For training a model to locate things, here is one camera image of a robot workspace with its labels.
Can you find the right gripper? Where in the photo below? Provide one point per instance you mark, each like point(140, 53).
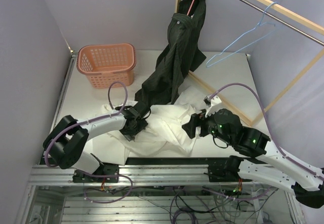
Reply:
point(190, 127)

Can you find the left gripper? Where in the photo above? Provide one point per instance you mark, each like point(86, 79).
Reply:
point(142, 124)

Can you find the white shirt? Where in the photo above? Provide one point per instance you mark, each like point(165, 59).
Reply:
point(163, 133)

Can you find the dark striped shirt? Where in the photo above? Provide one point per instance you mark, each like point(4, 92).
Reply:
point(180, 56)

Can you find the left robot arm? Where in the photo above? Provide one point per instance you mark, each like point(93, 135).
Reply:
point(64, 146)

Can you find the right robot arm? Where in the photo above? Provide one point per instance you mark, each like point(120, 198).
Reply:
point(260, 159)

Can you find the pink plastic basket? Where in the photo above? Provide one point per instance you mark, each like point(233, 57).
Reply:
point(105, 64)

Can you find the metal hanging rod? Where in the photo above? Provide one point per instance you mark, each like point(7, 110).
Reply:
point(289, 14)

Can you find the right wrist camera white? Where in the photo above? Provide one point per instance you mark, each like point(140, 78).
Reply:
point(213, 103)

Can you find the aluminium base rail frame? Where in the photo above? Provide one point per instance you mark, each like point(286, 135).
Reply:
point(47, 185)

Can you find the wooden clothes rack frame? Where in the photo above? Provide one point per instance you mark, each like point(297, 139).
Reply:
point(278, 97)

